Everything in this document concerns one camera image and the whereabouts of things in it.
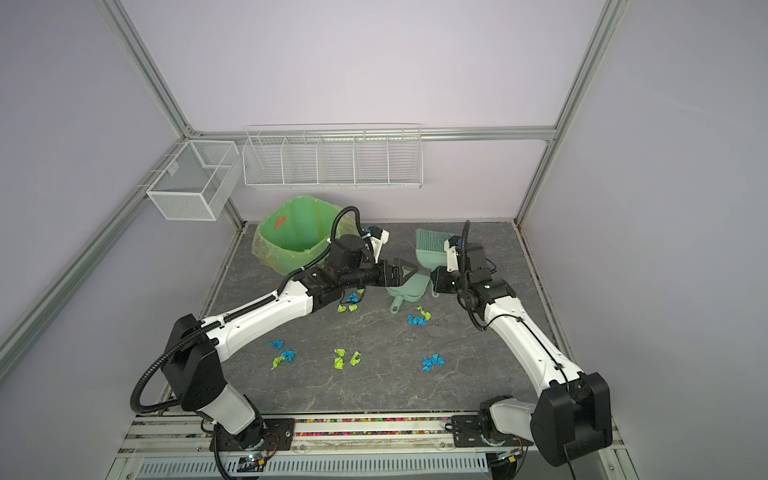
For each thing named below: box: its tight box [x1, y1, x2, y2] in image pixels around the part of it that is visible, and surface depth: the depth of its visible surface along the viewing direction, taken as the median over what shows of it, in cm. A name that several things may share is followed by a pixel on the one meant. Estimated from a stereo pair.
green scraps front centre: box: [334, 348, 362, 370], surface depth 86 cm
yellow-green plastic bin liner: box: [252, 196, 361, 276], surface depth 94 cm
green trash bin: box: [251, 196, 358, 276], surface depth 94 cm
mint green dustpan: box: [386, 273, 431, 314], surface depth 98 cm
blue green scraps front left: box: [268, 340, 296, 370], surface depth 88 cm
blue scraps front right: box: [422, 353, 446, 372], surface depth 86 cm
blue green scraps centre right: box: [407, 306, 432, 327], surface depth 94 cm
